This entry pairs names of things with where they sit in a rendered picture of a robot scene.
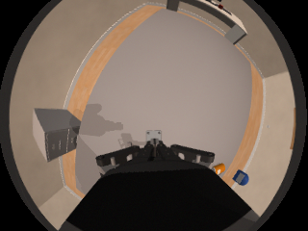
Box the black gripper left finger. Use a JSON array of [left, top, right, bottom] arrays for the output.
[[95, 139, 155, 176]]

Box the orange pill bottle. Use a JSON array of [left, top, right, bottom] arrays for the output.
[[212, 164, 225, 174]]

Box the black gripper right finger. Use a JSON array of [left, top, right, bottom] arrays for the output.
[[155, 139, 215, 169]]

